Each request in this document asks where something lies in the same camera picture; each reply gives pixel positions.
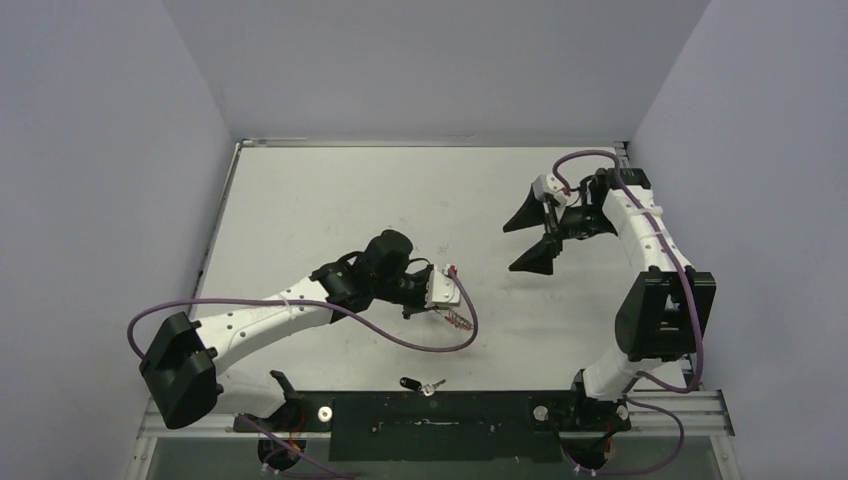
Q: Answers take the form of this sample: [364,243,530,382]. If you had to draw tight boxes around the black mounting base plate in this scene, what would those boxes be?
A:
[233,390,631,463]

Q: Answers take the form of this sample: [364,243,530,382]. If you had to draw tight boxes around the aluminium frame rail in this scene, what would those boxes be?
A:
[137,390,735,440]

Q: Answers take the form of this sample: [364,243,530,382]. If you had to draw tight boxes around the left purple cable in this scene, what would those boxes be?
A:
[126,268,480,480]

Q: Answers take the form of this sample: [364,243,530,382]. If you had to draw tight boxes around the metal keyring organizer red handle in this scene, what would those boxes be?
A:
[433,308,474,331]

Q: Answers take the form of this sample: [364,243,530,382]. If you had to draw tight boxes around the key with black tag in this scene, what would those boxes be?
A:
[399,377,446,397]

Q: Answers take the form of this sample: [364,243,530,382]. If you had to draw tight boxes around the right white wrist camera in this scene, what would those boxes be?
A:
[531,174,571,207]

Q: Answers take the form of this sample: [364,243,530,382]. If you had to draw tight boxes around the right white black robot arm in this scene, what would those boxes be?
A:
[502,168,717,430]

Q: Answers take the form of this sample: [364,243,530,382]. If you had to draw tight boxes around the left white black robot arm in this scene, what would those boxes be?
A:
[140,230,453,431]

